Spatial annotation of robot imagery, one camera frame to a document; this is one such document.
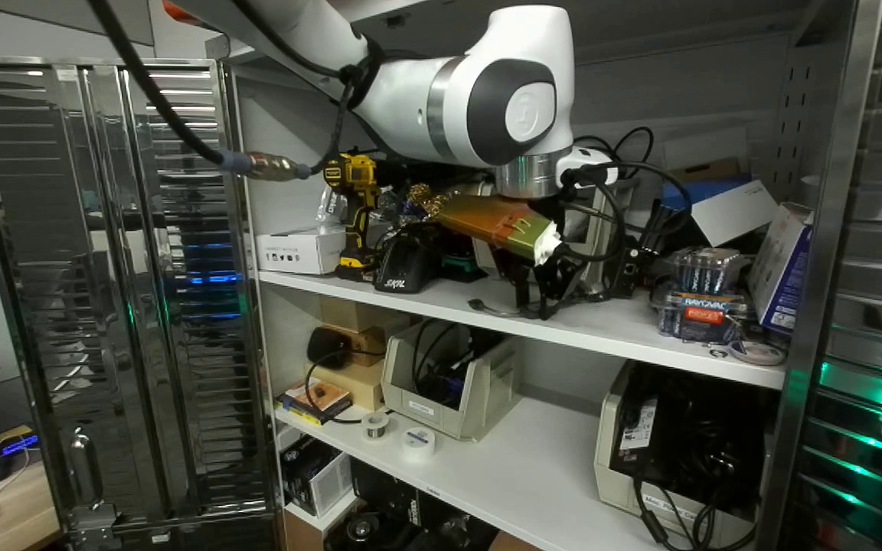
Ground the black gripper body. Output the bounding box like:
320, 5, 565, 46
506, 193, 581, 277

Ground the thin black cable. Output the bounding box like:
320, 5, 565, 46
464, 260, 594, 321

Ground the white blue product box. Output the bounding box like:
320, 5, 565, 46
747, 201, 816, 337

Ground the white printed carton box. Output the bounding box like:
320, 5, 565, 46
255, 224, 348, 278

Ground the orange flat box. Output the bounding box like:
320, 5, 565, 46
275, 384, 358, 433

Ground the white open box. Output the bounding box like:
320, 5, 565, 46
279, 433, 356, 525

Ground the white metal shelf unit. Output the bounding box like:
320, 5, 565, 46
222, 0, 882, 551

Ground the black device beside batteries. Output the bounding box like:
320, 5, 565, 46
610, 228, 671, 299

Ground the black battery charger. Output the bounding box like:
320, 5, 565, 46
369, 224, 443, 296

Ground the beige storage bin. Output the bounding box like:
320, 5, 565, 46
383, 321, 522, 445

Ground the pack of batteries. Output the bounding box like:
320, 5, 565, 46
658, 245, 752, 347

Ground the white card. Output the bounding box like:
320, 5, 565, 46
685, 177, 781, 249

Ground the small white tape roll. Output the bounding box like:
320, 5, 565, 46
362, 407, 394, 445

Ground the black device lower shelf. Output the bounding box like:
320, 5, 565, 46
590, 357, 778, 535

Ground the black power adapter block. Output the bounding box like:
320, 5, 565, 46
302, 324, 356, 374

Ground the steel rack with green lights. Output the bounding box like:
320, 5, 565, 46
781, 0, 882, 551

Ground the steel tray rack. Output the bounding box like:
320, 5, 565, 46
0, 59, 268, 539

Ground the wooden table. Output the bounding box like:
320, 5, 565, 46
0, 457, 60, 551

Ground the gold wrapped wrist camera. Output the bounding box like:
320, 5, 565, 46
420, 191, 565, 262

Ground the black cable bundle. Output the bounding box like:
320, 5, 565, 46
570, 124, 702, 258

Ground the yellow black cordless drill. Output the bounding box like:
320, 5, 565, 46
319, 151, 383, 281

